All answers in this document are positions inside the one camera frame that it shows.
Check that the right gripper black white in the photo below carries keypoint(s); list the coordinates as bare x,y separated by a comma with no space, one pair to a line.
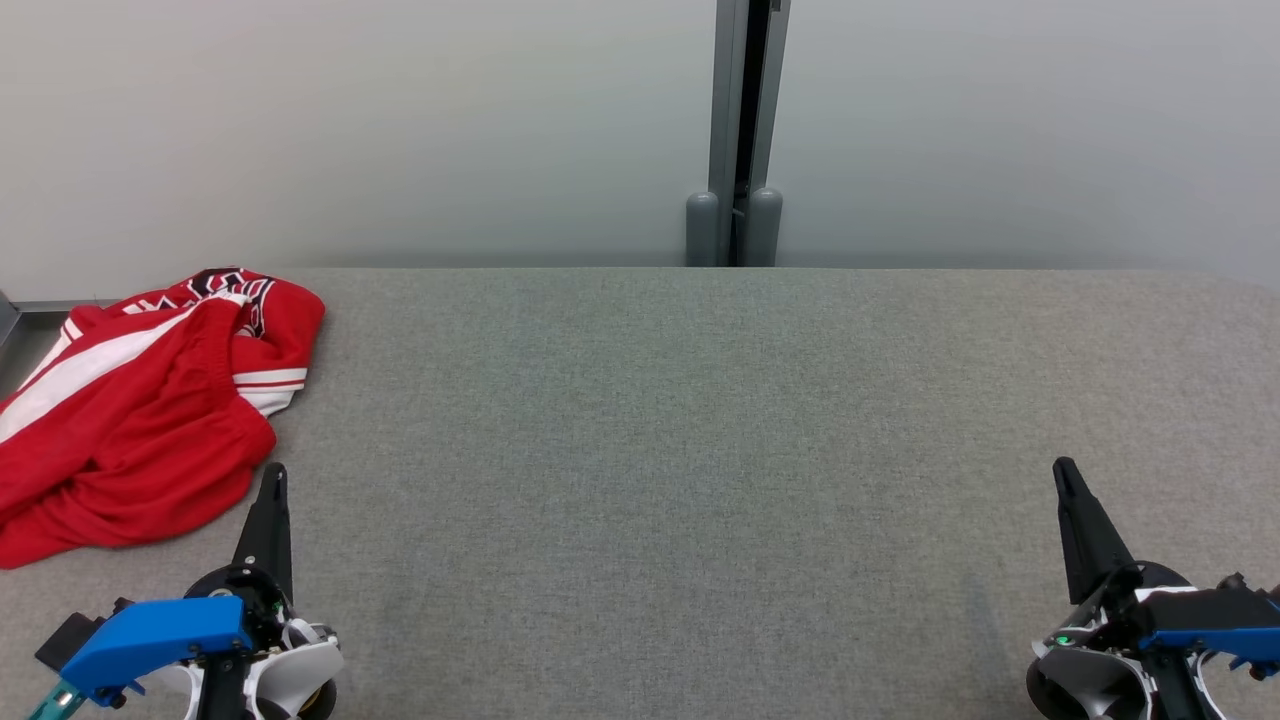
1085,680

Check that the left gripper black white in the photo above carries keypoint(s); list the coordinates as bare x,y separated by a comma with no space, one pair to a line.
300,680

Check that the red shorts with white stripe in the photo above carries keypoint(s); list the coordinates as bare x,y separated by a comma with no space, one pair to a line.
150,450

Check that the red jersey with black lettering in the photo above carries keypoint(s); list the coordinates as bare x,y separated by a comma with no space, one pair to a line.
290,320

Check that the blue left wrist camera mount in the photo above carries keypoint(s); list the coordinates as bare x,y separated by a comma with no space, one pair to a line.
150,635

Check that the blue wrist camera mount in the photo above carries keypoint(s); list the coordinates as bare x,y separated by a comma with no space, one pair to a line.
1220,645
150,635

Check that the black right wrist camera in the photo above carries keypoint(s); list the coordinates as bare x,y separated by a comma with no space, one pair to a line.
1230,605

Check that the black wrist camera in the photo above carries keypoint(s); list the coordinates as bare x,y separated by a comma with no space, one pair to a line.
1230,605
65,635

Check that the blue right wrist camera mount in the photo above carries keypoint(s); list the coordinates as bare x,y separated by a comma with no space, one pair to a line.
1220,645

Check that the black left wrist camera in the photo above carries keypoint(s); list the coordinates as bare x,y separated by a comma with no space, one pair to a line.
65,635

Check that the grey metal partition post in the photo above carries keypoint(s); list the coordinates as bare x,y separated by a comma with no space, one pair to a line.
728,120

